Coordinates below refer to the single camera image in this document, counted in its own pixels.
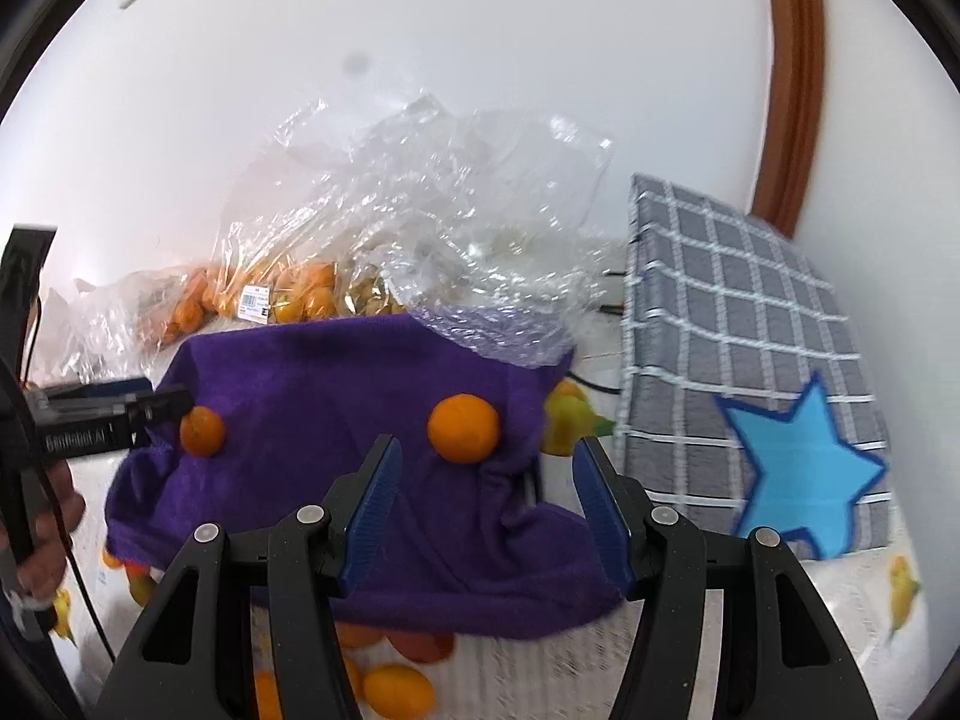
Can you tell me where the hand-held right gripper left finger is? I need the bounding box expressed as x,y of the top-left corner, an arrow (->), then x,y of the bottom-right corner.
94,433 -> 404,720

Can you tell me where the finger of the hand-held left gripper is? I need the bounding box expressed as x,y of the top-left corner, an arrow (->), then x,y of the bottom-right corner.
25,378 -> 156,401
126,385 -> 194,449

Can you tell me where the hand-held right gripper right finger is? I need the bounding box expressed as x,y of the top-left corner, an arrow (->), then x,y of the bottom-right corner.
572,435 -> 857,720

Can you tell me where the small orange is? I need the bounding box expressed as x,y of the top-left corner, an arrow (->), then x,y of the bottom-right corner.
178,405 -> 227,460

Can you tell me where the bag of small oranges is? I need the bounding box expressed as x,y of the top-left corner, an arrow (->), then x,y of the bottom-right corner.
75,262 -> 226,383

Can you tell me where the large orange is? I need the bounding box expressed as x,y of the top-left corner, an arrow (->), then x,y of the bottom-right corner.
427,393 -> 502,466

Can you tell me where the labelled bag of oranges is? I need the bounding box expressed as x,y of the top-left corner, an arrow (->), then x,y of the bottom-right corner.
214,255 -> 342,331

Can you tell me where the person's left hand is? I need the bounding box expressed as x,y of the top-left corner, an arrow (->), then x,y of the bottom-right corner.
16,461 -> 87,601

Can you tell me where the purple towel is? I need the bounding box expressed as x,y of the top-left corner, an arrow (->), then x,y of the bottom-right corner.
103,313 -> 627,642

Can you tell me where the fruit print tablecloth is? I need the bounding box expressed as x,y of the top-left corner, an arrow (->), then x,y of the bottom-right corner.
30,292 -> 927,720

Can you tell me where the bag of yellow fruit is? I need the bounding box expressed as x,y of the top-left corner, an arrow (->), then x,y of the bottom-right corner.
334,262 -> 413,320

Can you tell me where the grey checked star cushion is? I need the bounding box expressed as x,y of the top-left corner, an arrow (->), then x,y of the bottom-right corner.
613,172 -> 893,562

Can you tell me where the large clear plastic bag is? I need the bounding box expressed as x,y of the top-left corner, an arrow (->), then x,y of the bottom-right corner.
217,90 -> 620,372

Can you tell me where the brown wooden door frame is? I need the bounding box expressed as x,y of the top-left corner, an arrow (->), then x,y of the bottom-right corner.
750,0 -> 826,237

